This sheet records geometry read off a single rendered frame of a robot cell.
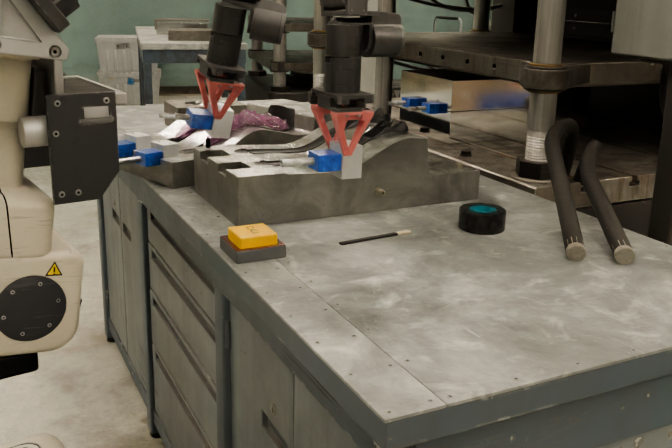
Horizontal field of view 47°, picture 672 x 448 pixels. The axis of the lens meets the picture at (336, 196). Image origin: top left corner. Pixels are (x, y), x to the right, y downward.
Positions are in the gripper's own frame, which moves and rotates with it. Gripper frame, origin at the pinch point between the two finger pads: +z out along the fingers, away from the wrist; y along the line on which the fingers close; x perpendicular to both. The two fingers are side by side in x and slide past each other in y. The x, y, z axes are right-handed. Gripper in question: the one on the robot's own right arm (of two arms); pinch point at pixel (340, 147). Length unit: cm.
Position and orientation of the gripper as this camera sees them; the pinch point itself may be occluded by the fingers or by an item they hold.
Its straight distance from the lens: 125.4
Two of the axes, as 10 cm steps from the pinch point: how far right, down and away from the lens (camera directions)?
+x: -8.9, 0.9, -4.4
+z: -0.3, 9.7, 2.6
